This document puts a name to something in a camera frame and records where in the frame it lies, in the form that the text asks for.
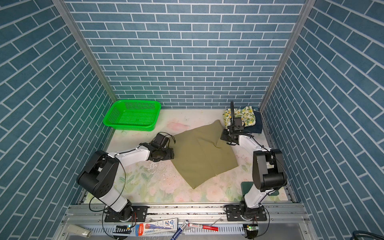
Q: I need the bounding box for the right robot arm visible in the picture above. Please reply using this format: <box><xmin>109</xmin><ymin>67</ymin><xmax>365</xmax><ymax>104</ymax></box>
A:
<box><xmin>221</xmin><ymin>117</ymin><xmax>288</xmax><ymax>215</ymax></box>

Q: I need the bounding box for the blue marker pen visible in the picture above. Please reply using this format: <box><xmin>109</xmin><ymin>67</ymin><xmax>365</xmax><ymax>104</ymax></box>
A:
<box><xmin>171</xmin><ymin>220</ymin><xmax>189</xmax><ymax>240</ymax></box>

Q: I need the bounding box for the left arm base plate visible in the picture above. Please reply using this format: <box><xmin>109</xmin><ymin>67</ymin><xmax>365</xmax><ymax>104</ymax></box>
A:
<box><xmin>104</xmin><ymin>206</ymin><xmax>149</xmax><ymax>223</ymax></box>

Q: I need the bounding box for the dark blue denim skirt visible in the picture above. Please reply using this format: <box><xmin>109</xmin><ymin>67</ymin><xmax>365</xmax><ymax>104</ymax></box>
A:
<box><xmin>244</xmin><ymin>111</ymin><xmax>263</xmax><ymax>134</ymax></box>

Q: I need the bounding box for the toothpaste box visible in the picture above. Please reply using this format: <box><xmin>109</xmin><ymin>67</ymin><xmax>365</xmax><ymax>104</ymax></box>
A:
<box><xmin>135</xmin><ymin>218</ymin><xmax>179</xmax><ymax>237</ymax></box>

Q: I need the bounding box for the olive khaki skirt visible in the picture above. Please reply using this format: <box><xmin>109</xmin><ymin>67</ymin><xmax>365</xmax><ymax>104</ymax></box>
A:
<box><xmin>171</xmin><ymin>120</ymin><xmax>238</xmax><ymax>189</ymax></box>

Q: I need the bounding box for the yellow lemon print skirt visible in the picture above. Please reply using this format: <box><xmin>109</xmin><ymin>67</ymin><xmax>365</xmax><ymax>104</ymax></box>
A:
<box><xmin>223</xmin><ymin>106</ymin><xmax>257</xmax><ymax>127</ymax></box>

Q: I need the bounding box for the dark green pad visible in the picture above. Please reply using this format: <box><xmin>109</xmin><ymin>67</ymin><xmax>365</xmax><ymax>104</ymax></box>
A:
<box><xmin>241</xmin><ymin>182</ymin><xmax>279</xmax><ymax>198</ymax></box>

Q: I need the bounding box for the aluminium rail frame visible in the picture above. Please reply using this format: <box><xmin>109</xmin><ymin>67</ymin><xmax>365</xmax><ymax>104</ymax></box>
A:
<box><xmin>53</xmin><ymin>202</ymin><xmax>317</xmax><ymax>240</ymax></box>

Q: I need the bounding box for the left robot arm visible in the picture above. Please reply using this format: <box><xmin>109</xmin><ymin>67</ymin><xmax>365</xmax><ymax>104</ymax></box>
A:
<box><xmin>77</xmin><ymin>132</ymin><xmax>176</xmax><ymax>215</ymax></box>

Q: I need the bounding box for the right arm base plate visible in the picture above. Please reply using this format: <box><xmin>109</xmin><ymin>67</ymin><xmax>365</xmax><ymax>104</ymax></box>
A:
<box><xmin>223</xmin><ymin>205</ymin><xmax>267</xmax><ymax>222</ymax></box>

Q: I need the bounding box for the green plastic basket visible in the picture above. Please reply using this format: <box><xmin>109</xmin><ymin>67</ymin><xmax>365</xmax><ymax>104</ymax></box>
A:
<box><xmin>103</xmin><ymin>100</ymin><xmax>162</xmax><ymax>132</ymax></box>

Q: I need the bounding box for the red handled screwdriver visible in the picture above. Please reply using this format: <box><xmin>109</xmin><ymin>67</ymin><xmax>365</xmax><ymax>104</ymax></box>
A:
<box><xmin>188</xmin><ymin>223</ymin><xmax>219</xmax><ymax>232</ymax></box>

